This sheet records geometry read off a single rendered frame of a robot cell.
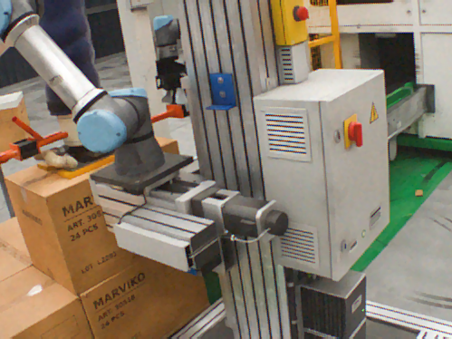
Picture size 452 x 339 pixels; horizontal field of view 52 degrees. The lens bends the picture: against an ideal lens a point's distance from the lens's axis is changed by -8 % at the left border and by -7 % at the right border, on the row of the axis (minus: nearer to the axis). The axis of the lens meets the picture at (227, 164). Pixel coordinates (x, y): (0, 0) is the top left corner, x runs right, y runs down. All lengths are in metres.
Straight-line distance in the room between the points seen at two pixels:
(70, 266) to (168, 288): 0.50
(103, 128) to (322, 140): 0.52
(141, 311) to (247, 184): 0.89
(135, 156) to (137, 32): 1.96
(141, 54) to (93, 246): 1.75
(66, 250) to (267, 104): 0.93
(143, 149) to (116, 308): 0.79
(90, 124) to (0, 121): 2.39
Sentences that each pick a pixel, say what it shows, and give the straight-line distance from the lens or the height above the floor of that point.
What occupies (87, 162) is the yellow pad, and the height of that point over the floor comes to 0.97.
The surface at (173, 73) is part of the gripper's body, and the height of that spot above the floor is 1.22.
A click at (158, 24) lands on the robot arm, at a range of 1.79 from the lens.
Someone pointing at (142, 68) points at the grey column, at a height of 1.07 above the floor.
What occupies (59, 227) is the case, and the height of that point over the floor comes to 0.82.
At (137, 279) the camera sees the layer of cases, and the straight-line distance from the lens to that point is 1.98.
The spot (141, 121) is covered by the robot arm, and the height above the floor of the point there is 1.18.
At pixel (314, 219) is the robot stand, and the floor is 0.93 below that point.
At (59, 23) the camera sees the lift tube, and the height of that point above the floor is 1.48.
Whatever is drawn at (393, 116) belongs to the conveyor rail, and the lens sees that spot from 3.35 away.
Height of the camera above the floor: 1.49
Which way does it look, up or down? 20 degrees down
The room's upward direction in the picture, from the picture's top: 9 degrees counter-clockwise
